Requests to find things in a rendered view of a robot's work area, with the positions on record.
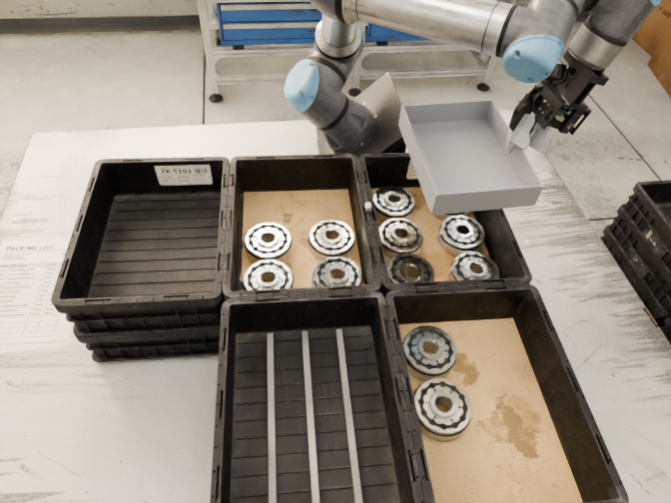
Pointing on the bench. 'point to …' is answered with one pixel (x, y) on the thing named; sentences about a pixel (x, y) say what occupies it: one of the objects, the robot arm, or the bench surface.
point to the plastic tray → (466, 158)
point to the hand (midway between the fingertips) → (512, 145)
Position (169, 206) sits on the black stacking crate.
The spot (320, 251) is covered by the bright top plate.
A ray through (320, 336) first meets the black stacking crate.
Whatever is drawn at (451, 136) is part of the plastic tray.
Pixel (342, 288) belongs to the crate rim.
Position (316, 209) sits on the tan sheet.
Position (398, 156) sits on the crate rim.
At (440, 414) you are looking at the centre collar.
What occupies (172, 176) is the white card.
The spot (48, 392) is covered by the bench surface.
